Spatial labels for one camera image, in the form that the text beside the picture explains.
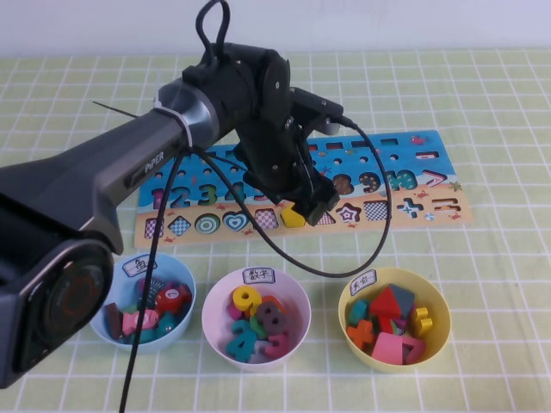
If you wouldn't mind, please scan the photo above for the pink fish piece numbered five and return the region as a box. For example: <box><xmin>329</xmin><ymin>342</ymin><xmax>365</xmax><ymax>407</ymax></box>
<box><xmin>121</xmin><ymin>310</ymin><xmax>160</xmax><ymax>336</ymax></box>

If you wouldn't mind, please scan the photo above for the teal plus sign piece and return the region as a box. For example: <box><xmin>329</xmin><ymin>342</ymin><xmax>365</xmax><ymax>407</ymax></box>
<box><xmin>347</xmin><ymin>299</ymin><xmax>371</xmax><ymax>328</ymax></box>

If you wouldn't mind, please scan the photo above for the red triangle piece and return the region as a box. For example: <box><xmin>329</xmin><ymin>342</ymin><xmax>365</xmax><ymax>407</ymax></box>
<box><xmin>368</xmin><ymin>287</ymin><xmax>404</xmax><ymax>335</ymax></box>

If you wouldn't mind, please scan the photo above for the orange cross sign piece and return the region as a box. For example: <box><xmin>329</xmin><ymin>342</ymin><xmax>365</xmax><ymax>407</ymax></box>
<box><xmin>346</xmin><ymin>320</ymin><xmax>375</xmax><ymax>349</ymax></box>

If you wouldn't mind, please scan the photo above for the black looped cable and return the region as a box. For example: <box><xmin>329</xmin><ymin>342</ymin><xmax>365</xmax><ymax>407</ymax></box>
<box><xmin>195</xmin><ymin>0</ymin><xmax>232</xmax><ymax>59</ymax></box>

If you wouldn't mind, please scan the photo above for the dark brown fish piece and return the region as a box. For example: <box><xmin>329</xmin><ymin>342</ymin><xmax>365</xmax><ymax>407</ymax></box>
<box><xmin>102</xmin><ymin>302</ymin><xmax>126</xmax><ymax>341</ymax></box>

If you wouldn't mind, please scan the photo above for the teal number four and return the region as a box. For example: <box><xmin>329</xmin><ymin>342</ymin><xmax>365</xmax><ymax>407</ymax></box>
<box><xmin>223</xmin><ymin>320</ymin><xmax>259</xmax><ymax>362</ymax></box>

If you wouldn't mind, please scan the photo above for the yellow number nine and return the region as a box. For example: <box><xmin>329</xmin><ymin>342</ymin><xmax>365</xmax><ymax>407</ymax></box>
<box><xmin>232</xmin><ymin>287</ymin><xmax>262</xmax><ymax>319</ymax></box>

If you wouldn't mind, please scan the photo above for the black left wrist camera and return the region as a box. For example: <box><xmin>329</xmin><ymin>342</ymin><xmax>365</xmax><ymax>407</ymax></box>
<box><xmin>288</xmin><ymin>87</ymin><xmax>345</xmax><ymax>135</ymax></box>

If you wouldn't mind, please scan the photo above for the dark striped fish piece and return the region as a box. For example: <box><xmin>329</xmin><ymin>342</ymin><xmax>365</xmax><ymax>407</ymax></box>
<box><xmin>136</xmin><ymin>277</ymin><xmax>167</xmax><ymax>309</ymax></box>

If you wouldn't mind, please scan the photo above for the yellow wooden pentagon piece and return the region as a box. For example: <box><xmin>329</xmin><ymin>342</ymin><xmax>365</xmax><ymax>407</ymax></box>
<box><xmin>282</xmin><ymin>204</ymin><xmax>308</xmax><ymax>228</ymax></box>

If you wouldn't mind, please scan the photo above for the white label with two characters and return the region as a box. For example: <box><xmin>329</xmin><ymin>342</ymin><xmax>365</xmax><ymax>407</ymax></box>
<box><xmin>243</xmin><ymin>267</ymin><xmax>276</xmax><ymax>286</ymax></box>

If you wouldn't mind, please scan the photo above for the black camera cable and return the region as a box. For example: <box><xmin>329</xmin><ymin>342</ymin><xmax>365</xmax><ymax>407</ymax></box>
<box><xmin>118</xmin><ymin>115</ymin><xmax>393</xmax><ymax>413</ymax></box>

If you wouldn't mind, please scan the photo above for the magenta number three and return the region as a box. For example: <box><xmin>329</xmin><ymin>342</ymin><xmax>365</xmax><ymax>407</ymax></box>
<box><xmin>264</xmin><ymin>333</ymin><xmax>290</xmax><ymax>361</ymax></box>

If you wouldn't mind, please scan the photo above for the white zip tie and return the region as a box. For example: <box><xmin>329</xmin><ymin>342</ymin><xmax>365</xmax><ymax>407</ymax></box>
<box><xmin>153</xmin><ymin>97</ymin><xmax>195</xmax><ymax>152</ymax></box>

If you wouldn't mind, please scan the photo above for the grey-blue shape piece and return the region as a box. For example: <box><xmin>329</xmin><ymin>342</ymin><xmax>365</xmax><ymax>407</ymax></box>
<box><xmin>389</xmin><ymin>284</ymin><xmax>417</xmax><ymax>319</ymax></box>

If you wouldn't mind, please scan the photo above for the white tilted handwritten label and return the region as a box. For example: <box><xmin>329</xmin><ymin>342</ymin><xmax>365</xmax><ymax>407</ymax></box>
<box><xmin>349</xmin><ymin>269</ymin><xmax>379</xmax><ymax>296</ymax></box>

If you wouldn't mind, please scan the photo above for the pink square shape piece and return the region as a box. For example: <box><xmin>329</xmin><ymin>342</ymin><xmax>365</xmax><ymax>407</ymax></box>
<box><xmin>370</xmin><ymin>331</ymin><xmax>406</xmax><ymax>363</ymax></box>

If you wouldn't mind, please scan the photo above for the red fish piece numbered one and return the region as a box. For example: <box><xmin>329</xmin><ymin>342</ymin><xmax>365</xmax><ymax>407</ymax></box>
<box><xmin>154</xmin><ymin>283</ymin><xmax>193</xmax><ymax>315</ymax></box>

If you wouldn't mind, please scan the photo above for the blue-green fish piece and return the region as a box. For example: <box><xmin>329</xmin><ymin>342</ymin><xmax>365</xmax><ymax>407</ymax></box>
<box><xmin>127</xmin><ymin>330</ymin><xmax>158</xmax><ymax>345</ymax></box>

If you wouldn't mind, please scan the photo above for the dark pink angle sign piece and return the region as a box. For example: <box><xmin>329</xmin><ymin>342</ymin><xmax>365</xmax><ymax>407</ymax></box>
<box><xmin>399</xmin><ymin>336</ymin><xmax>427</xmax><ymax>366</ymax></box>

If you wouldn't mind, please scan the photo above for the light blue plastic bowl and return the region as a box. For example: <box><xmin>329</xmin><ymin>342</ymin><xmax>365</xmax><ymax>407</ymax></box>
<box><xmin>89</xmin><ymin>252</ymin><xmax>197</xmax><ymax>355</ymax></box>

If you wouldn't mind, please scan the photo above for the teal fish piece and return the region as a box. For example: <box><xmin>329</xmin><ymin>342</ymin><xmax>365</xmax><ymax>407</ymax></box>
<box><xmin>155</xmin><ymin>312</ymin><xmax>180</xmax><ymax>341</ymax></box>

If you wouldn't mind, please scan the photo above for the yellow plastic bowl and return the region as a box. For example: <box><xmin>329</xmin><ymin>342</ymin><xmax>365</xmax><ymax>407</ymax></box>
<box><xmin>337</xmin><ymin>266</ymin><xmax>452</xmax><ymax>374</ymax></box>

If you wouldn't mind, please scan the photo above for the white label with fish character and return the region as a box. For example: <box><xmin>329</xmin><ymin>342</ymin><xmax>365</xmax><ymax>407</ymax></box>
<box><xmin>122</xmin><ymin>256</ymin><xmax>158</xmax><ymax>278</ymax></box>

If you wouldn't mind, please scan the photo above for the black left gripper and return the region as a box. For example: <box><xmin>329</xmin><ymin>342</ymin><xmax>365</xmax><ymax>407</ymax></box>
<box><xmin>233</xmin><ymin>114</ymin><xmax>342</xmax><ymax>227</ymax></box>

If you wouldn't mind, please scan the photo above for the pink plastic bowl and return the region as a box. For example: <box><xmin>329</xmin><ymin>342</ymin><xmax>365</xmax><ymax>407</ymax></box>
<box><xmin>201</xmin><ymin>267</ymin><xmax>312</xmax><ymax>373</ymax></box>

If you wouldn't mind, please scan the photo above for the yellow equals sign piece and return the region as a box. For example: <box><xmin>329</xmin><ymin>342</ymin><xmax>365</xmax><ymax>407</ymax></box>
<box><xmin>408</xmin><ymin>306</ymin><xmax>434</xmax><ymax>339</ymax></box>

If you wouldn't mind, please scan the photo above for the grey-brown number eight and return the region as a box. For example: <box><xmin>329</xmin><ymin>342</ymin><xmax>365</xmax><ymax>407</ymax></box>
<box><xmin>257</xmin><ymin>302</ymin><xmax>288</xmax><ymax>336</ymax></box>

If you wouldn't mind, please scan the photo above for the colourful wooden puzzle board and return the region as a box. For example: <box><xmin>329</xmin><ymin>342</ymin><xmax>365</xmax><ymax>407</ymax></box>
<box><xmin>133</xmin><ymin>130</ymin><xmax>474</xmax><ymax>250</ymax></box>

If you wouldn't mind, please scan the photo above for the green checkered tablecloth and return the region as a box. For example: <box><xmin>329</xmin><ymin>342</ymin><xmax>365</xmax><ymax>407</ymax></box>
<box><xmin>0</xmin><ymin>46</ymin><xmax>551</xmax><ymax>413</ymax></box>

